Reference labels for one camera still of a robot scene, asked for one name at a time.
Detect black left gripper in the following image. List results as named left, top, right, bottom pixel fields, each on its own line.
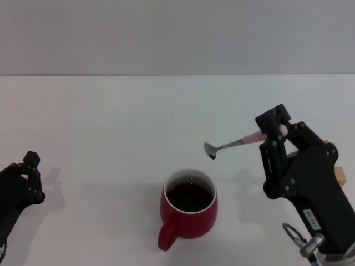
left=0, top=151, right=46, bottom=242

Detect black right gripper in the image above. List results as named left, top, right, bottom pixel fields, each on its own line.
left=255, top=104, right=355, bottom=255

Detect pink handled metal spoon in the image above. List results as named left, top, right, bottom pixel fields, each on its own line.
left=204, top=124, right=289, bottom=161

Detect red ceramic cup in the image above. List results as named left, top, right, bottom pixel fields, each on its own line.
left=157, top=168, right=219, bottom=252

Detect light notched wooden block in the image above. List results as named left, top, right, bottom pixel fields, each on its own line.
left=334, top=166, right=347, bottom=187

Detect dark brown coffee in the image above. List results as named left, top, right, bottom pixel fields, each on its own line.
left=165, top=181, right=215, bottom=213

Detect grey cable with metal connector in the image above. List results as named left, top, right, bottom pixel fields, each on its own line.
left=282, top=222, right=326, bottom=266

